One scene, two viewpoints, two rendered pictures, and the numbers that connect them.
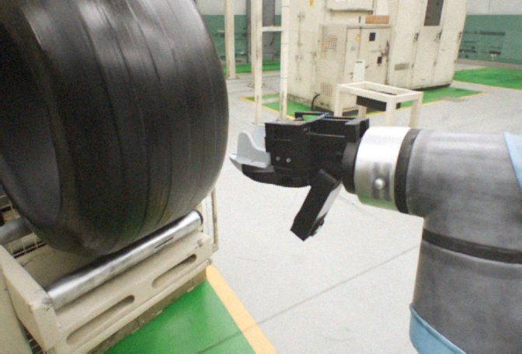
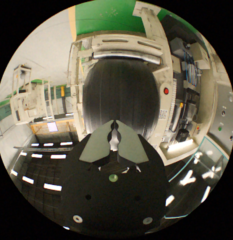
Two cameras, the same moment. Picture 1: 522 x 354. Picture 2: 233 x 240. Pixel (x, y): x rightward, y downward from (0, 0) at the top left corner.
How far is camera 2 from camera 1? 49 cm
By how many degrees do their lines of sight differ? 67
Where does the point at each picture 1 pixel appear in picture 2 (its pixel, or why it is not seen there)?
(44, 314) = (168, 63)
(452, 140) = not seen: outside the picture
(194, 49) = not seen: hidden behind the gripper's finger
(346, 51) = (30, 99)
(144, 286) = (132, 42)
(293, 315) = (56, 22)
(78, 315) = (156, 52)
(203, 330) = (85, 23)
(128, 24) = not seen: hidden behind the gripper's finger
